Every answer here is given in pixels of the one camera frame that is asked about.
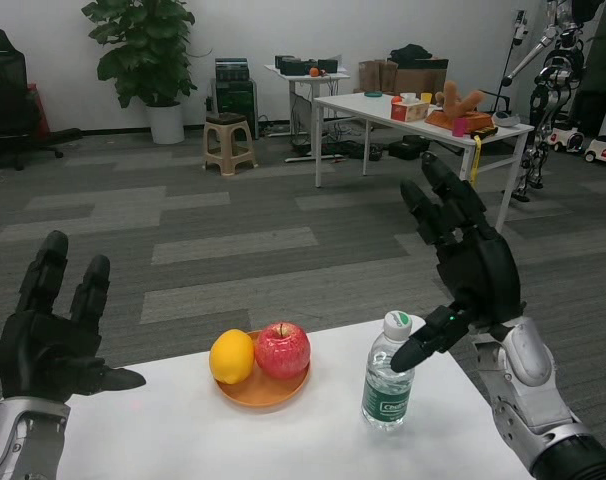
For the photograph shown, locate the small white toy car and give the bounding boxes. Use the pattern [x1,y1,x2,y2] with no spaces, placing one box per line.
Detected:
[550,124,587,154]

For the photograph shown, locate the black floor box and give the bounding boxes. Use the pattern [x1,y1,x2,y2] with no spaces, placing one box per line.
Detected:
[387,134,431,161]

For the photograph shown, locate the brown cardboard box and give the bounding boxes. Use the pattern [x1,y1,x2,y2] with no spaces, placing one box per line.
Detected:
[395,58,449,96]

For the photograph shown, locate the clear plastic water bottle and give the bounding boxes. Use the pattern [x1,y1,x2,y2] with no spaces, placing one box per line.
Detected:
[360,309,417,434]

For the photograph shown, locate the black striped device stack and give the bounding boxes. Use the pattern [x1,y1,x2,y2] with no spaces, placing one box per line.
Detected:
[215,57,249,81]

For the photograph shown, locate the black floor power equipment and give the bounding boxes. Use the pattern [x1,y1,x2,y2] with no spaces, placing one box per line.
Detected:
[332,142,382,161]

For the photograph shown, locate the black bag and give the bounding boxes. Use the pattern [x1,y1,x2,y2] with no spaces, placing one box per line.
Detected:
[388,43,437,64]

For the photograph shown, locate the brown paper bags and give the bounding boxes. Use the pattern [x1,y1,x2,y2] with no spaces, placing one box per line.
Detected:
[357,59,399,94]

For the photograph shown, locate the large white toy car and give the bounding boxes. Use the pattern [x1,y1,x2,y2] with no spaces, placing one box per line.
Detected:
[582,133,606,171]

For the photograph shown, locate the red tissue box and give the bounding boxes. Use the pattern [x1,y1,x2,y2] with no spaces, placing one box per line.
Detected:
[390,92,430,123]

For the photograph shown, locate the black computer tower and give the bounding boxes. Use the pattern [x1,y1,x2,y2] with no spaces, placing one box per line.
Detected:
[212,78,259,141]

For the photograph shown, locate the black office chair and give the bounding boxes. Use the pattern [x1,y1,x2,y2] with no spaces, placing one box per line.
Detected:
[0,28,82,171]

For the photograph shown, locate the silver humanoid robot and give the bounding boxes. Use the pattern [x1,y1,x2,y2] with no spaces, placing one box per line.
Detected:
[501,0,587,201]

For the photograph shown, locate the white table with legs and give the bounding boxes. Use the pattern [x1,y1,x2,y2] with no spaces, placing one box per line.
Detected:
[313,92,535,234]

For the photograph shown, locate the black boxes group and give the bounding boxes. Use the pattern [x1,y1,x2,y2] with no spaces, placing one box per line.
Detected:
[275,54,312,76]

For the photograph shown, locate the orange flat box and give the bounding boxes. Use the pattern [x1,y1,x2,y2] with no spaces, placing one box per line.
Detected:
[425,110,494,132]

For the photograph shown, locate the dark green tall plant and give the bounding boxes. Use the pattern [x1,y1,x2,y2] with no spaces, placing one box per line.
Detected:
[580,0,606,111]

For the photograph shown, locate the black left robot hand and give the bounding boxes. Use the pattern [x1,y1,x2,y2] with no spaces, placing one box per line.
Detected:
[0,229,147,404]

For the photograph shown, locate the beige plastic stool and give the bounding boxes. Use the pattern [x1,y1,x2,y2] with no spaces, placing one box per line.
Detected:
[202,112,259,177]

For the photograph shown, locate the red apple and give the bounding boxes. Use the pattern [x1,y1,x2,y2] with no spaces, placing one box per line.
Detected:
[254,321,312,380]

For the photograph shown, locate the orange round plate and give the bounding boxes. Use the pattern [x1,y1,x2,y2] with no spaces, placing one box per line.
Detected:
[213,329,312,414]

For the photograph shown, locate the yellow tape measure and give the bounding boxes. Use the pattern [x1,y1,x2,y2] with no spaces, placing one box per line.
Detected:
[469,127,499,189]

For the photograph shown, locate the yellow lemon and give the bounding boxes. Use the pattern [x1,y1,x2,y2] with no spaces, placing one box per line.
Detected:
[208,328,257,385]

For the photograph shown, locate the green leafy potted plant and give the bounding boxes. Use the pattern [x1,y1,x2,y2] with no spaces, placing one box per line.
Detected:
[81,0,199,109]

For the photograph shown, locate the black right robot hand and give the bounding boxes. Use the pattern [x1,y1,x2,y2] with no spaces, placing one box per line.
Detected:
[390,152,527,374]

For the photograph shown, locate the white standing desk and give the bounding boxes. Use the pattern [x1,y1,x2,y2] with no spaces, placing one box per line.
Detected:
[263,63,352,164]

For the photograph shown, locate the brown plush toy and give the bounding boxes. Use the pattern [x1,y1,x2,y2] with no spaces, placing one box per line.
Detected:
[435,81,487,117]

